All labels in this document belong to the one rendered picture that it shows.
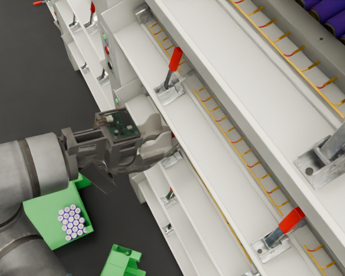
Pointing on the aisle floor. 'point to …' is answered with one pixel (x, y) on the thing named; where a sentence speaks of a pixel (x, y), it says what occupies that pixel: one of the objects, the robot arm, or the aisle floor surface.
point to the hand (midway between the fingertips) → (172, 138)
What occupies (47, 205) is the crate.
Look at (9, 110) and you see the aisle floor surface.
